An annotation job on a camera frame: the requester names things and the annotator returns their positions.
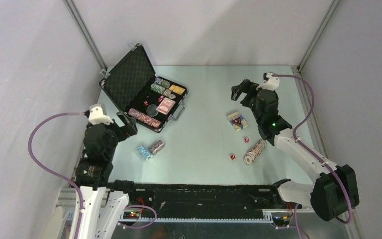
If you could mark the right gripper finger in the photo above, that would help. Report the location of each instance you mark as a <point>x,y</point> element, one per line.
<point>246,86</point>
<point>250,97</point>

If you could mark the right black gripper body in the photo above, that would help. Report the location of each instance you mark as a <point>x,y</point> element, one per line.
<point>256,99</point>

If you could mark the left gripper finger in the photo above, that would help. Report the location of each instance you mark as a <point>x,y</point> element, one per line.
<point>130,129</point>
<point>124,117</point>

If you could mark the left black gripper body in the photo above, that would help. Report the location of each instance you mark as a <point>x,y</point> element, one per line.
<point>116,136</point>

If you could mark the black poker set case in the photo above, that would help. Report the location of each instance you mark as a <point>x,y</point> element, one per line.
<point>130,80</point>

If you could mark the blue patterned card deck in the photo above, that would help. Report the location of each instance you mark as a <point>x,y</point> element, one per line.
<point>237,121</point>

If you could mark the light blue chip stack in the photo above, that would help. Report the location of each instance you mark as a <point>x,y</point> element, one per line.
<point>144,152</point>

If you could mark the purple grey chip stack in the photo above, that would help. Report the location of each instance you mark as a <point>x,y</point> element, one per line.
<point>157,147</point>

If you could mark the white red chip stack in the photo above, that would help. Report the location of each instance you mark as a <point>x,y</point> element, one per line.
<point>254,152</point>

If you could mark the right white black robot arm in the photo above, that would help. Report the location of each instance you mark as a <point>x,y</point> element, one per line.
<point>334,188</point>

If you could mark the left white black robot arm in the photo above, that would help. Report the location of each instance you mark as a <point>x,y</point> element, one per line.
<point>92,179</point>

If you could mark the red white chip row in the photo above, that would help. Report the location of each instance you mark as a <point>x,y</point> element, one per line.
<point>148,120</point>

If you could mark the red dice in case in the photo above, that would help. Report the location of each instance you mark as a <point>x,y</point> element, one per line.
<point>152,99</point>

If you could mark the red playing card deck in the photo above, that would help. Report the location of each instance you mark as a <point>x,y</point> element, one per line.
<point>165,106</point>

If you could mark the green poker chip stack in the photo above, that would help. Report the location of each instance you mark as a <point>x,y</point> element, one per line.
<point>157,88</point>

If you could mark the blue white chip stack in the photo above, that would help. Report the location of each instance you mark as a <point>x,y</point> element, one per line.
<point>162,82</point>

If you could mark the yellow poker chip stack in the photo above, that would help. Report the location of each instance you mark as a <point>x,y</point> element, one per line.
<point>177,89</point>

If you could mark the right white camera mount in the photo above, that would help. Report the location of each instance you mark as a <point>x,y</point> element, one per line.
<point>271,82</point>

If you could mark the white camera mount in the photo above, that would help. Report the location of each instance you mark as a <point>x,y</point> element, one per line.
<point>97,115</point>
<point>271,82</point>

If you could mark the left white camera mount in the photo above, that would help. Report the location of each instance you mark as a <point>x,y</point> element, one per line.
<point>97,115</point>

